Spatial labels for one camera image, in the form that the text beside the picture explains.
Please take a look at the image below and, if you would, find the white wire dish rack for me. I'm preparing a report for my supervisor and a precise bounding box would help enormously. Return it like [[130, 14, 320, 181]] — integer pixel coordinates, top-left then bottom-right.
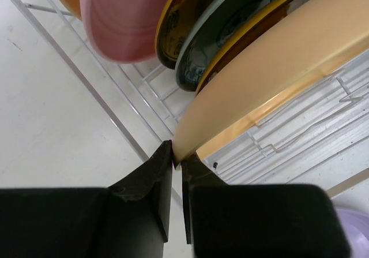
[[0, 0, 369, 201]]

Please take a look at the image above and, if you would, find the purple plastic plate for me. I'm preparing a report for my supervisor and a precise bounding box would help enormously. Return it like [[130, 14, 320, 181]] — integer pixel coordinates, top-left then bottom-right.
[[336, 207, 368, 258]]

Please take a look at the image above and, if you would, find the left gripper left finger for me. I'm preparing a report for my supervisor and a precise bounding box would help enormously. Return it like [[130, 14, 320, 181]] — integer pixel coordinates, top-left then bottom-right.
[[1, 140, 172, 257]]

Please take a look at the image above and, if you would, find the beige plastic plate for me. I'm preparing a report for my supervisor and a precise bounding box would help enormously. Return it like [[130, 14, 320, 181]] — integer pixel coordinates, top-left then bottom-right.
[[172, 0, 368, 163]]

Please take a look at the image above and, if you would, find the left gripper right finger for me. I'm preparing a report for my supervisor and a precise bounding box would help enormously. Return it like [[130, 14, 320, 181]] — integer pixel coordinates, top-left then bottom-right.
[[181, 155, 351, 257]]

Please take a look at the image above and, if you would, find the light blue patterned plate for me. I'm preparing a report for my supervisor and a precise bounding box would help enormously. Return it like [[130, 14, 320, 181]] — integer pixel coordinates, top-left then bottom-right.
[[174, 0, 306, 93]]

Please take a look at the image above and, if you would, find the pink plastic plate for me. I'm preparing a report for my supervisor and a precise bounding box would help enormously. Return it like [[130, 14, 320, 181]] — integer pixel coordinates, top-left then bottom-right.
[[80, 0, 167, 63]]

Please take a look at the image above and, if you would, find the yellow patterned plate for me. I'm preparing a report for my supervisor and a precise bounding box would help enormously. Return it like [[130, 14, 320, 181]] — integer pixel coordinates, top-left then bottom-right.
[[155, 0, 213, 69], [194, 0, 329, 96]]

